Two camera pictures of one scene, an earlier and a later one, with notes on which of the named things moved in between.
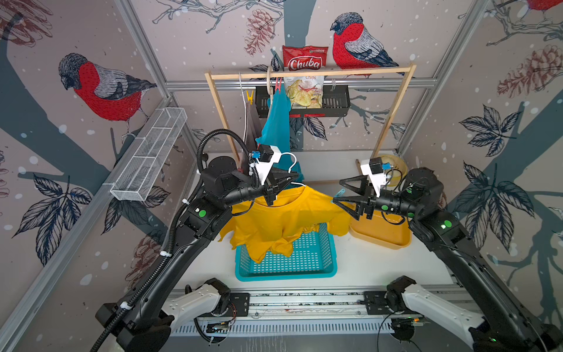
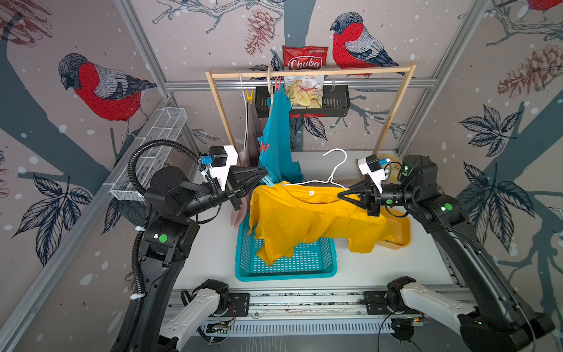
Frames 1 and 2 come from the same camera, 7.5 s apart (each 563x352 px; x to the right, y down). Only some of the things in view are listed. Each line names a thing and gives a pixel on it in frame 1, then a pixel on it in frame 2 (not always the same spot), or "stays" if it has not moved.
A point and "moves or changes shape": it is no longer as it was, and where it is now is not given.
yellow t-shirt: x=263 y=229 moves or changes shape
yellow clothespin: x=250 y=98 stays
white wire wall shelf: x=141 y=166 stays
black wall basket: x=337 y=100 stays
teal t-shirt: x=276 y=132 stays
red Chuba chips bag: x=305 y=92 stays
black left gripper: x=270 y=189 -> x=236 y=189
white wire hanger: x=291 y=166 -> x=330 y=179
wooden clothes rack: x=391 y=69 stays
